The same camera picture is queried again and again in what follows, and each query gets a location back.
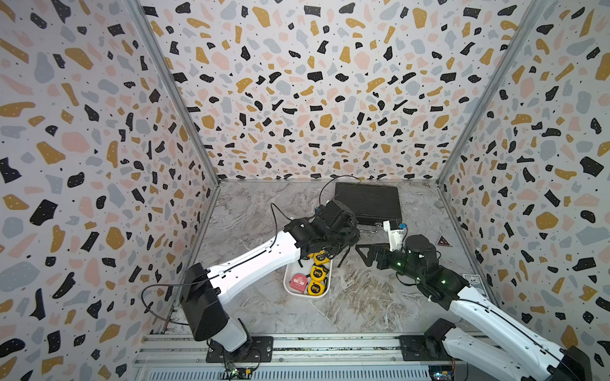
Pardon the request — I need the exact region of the black ribbed metal case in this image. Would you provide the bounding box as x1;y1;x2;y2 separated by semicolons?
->
335;183;403;230

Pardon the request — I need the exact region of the pink tape measure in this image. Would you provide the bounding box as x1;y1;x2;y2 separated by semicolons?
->
289;273;309;295

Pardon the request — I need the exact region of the triangular all-in card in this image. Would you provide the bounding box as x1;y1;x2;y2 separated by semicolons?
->
437;236;452;247

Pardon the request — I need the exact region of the aluminium corner post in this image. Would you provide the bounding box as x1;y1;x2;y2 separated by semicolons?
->
125;0;220;188
436;0;547;189

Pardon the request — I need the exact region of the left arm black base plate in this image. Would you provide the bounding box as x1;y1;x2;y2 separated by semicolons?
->
206;336;274;364

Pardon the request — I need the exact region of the yellow deli 3m tape measure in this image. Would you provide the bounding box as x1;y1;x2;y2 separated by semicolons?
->
312;251;330;266

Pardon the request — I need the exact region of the yellow front 3m tape measure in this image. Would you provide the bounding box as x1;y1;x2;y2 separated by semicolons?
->
308;280;326;297

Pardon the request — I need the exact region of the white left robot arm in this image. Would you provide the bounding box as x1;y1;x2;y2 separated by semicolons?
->
179;201;360;352

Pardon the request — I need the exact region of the white plastic storage tray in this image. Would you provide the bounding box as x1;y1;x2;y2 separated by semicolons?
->
284;259;333;298

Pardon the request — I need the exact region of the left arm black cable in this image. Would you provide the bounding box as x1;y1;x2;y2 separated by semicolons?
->
140;280;211;327

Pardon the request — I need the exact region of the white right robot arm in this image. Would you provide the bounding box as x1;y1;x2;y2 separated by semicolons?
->
356;235;593;380

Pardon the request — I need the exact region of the aluminium corner post right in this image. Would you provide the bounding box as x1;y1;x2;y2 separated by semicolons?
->
436;0;547;189

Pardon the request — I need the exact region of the playing card deck box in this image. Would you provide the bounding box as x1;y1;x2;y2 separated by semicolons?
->
463;274;487;295

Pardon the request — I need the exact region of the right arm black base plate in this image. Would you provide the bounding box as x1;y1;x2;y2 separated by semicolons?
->
399;335;461;363

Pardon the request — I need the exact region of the aluminium corner post left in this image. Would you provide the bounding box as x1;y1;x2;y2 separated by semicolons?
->
125;0;220;188

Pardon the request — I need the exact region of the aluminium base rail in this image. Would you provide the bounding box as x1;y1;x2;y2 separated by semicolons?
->
130;332;478;381

